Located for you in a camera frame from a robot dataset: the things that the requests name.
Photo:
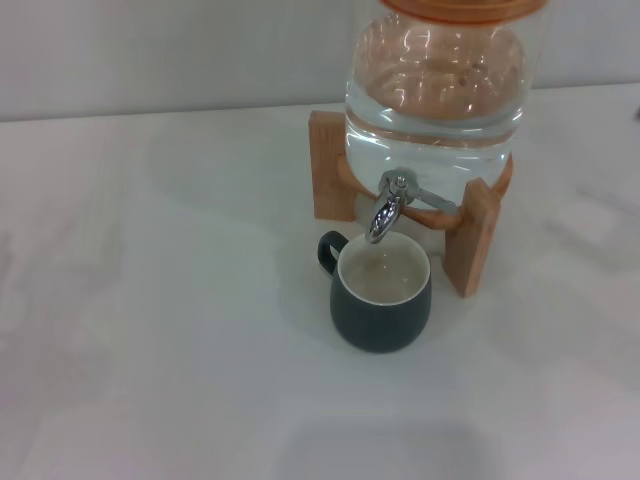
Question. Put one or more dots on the glass water dispenser jar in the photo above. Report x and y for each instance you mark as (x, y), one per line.
(435, 125)

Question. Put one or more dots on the orange dispenser lid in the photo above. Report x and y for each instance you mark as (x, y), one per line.
(460, 9)

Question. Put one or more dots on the chrome faucet with lever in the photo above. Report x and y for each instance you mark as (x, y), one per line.
(385, 212)

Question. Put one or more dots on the wooden dispenser stand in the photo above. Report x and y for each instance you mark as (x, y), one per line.
(327, 170)

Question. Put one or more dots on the dark grey ceramic cup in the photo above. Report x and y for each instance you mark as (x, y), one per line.
(375, 325)

